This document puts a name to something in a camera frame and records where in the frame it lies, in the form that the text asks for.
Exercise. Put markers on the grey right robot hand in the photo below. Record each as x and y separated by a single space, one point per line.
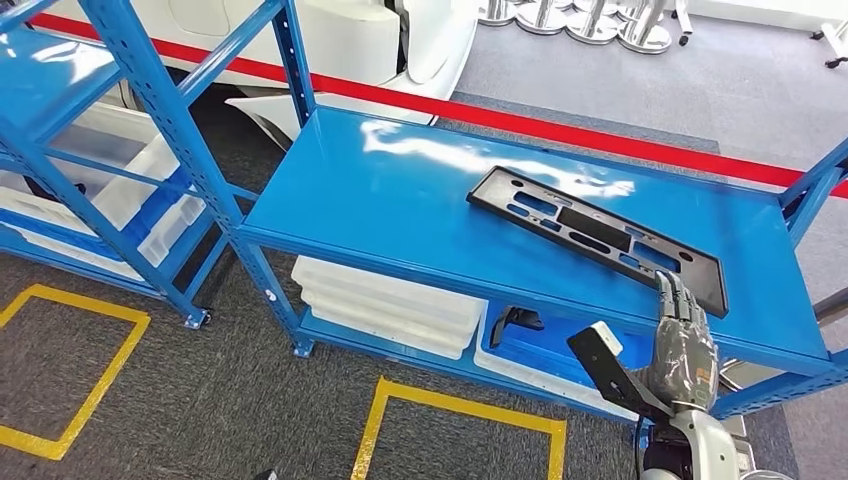
686 358

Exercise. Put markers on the black plastic frame panel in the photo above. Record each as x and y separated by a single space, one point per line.
596 228

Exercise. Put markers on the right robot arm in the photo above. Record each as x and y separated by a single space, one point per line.
709 444

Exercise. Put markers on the small black plastic part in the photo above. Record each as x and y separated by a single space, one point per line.
513 321

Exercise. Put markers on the blue metal shelf rack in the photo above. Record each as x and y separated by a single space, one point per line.
397 199
46 79

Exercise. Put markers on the grey metal bar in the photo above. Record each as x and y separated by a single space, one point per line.
833 306

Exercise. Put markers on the white open storage bin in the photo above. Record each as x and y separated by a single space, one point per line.
523 372

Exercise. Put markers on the yellow floor tape square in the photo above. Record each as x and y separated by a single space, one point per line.
464 404
86 303

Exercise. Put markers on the red barrier belt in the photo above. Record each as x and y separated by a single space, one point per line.
530 124

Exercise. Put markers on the white stacked storage bin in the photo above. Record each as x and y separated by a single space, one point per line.
397 329
397 295
397 344

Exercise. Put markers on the white furniture leg with caster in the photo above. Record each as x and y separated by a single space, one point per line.
682 23
833 34

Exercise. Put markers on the dark robot body tip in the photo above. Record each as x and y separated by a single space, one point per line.
265 474

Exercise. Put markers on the white car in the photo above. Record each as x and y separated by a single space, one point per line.
344 40

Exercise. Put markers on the black rack caster wheel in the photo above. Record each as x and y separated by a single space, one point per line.
205 318

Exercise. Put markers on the translucent white divided bin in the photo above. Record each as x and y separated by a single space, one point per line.
169 232

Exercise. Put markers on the large translucent white bin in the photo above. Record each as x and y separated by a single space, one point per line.
132 192

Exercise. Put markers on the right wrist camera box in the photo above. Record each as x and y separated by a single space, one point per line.
603 371

